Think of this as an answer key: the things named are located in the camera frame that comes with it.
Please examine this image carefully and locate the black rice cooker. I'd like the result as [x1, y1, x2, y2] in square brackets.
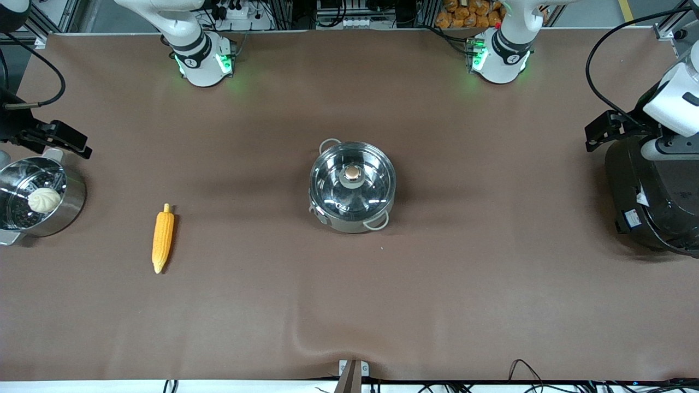
[605, 134, 699, 259]

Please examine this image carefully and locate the white power strip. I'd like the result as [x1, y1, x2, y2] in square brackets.
[210, 0, 272, 32]

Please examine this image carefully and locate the aluminium frame profile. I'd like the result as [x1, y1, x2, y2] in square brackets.
[654, 0, 699, 61]
[25, 0, 82, 44]

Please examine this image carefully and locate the grey cooking pot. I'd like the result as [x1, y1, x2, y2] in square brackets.
[307, 138, 398, 235]

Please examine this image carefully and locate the orange snack bag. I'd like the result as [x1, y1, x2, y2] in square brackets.
[435, 0, 504, 29]

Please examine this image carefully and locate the thin black looped cable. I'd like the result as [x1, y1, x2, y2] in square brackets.
[508, 359, 549, 385]

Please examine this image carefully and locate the white steamed bun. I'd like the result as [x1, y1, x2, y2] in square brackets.
[27, 187, 62, 214]

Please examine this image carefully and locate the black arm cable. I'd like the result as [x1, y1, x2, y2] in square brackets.
[0, 41, 67, 110]
[585, 7, 699, 129]

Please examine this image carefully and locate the glass pot lid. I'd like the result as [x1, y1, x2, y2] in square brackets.
[310, 141, 396, 223]

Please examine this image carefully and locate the brown table mat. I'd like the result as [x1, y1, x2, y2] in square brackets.
[0, 27, 699, 383]

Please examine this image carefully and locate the steel steamer pot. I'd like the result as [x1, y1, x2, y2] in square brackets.
[0, 147, 87, 246]

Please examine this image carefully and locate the yellow corn cob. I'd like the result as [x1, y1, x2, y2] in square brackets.
[151, 203, 175, 275]

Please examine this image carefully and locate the metal edge bracket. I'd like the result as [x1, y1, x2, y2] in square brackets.
[338, 359, 370, 393]

